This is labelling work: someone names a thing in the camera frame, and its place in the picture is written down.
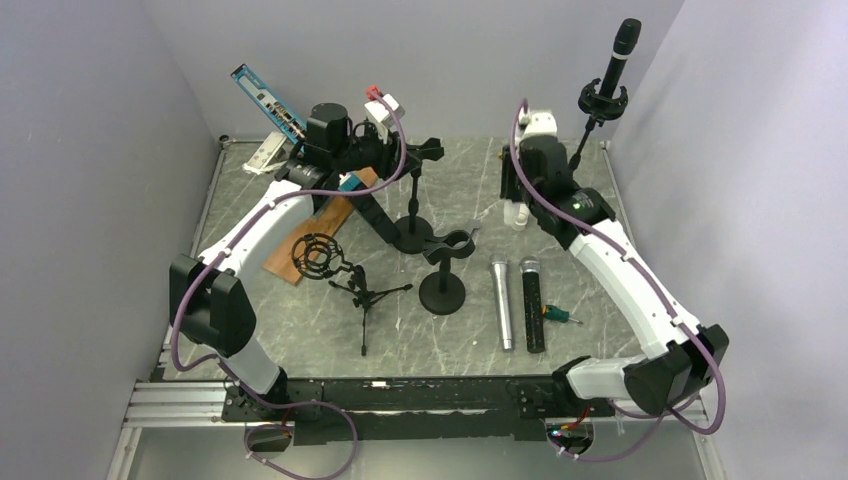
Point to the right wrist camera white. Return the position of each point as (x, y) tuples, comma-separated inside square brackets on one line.
[(534, 122)]

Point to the black slim microphone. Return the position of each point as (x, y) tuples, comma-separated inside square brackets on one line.
[(624, 43)]

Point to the metal switch stand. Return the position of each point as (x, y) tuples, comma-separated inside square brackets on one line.
[(271, 154)]

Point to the black round-base clip stand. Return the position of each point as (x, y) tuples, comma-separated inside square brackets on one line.
[(443, 292)]

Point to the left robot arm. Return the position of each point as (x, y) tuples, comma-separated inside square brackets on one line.
[(209, 304)]

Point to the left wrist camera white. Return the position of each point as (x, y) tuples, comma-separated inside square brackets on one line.
[(382, 110)]

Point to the black base frame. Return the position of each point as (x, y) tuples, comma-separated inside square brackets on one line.
[(412, 408)]

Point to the black stand for white microphone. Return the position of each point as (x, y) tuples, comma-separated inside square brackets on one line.
[(414, 231)]

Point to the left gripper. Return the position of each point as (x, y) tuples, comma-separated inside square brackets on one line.
[(390, 153)]

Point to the grey condenser microphone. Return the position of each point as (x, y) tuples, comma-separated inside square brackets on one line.
[(499, 274)]

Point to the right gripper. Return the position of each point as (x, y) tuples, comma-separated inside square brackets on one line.
[(508, 190)]

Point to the grey plastic bracket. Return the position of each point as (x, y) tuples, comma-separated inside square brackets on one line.
[(472, 226)]

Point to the black stand with shock mount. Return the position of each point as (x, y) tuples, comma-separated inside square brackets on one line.
[(600, 109)]

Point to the blue network switch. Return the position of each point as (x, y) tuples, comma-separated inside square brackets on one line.
[(285, 119)]

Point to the wooden board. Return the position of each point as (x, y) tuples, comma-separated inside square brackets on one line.
[(318, 232)]

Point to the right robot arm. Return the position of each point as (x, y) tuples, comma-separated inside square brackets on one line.
[(678, 354)]

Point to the black tripod shock-mount stand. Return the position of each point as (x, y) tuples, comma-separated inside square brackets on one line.
[(318, 256)]

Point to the white microphone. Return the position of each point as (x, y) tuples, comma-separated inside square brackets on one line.
[(516, 215)]

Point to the black handheld microphone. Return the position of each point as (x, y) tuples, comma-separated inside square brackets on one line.
[(531, 289)]

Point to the green orange screwdriver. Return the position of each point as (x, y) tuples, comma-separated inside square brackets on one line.
[(553, 313)]

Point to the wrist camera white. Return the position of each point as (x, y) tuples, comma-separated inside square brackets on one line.
[(534, 122), (382, 110)]

